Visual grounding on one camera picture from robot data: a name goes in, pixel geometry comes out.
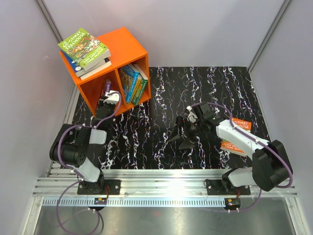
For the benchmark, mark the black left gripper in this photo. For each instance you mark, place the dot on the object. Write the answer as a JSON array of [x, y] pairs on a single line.
[[101, 103]]

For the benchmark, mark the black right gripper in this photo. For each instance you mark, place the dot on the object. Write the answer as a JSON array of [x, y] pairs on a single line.
[[184, 123]]

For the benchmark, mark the purple 52-storey treehouse book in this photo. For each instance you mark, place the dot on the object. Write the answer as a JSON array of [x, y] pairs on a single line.
[[106, 87]]

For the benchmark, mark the teal 26-storey treehouse book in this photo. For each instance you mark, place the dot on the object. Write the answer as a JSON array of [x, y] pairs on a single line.
[[128, 75]]

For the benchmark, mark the blue 91-storey treehouse book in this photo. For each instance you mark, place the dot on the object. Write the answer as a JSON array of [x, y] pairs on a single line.
[[84, 74]]

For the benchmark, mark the bright blue paperback book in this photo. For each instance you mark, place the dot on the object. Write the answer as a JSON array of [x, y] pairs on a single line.
[[136, 87]]

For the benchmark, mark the green 104-storey treehouse book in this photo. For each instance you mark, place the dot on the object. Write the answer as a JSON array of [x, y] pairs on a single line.
[[142, 85]]

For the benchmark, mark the lime 65-storey treehouse book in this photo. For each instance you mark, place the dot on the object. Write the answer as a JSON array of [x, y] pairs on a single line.
[[84, 49]]

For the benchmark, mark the orange 78-storey treehouse book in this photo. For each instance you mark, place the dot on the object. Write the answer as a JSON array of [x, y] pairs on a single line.
[[230, 147]]

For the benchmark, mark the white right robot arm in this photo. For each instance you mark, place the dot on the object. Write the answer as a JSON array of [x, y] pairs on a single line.
[[270, 168]]

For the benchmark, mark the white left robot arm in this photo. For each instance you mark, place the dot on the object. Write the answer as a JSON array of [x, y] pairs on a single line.
[[71, 146]]

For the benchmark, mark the black marble-pattern mat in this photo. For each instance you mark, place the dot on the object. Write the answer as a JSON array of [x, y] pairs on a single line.
[[139, 138]]

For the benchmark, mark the orange two-compartment shelf box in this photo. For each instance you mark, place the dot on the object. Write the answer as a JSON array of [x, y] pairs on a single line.
[[124, 49]]

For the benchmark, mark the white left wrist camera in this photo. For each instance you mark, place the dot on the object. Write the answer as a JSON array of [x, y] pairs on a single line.
[[112, 97]]

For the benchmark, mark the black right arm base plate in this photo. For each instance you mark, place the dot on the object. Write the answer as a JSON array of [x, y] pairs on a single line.
[[215, 187]]

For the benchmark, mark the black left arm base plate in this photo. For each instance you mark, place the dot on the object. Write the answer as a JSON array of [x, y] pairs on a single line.
[[111, 186]]

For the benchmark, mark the aluminium mounting rail frame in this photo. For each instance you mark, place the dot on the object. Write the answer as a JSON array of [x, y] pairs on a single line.
[[146, 188]]

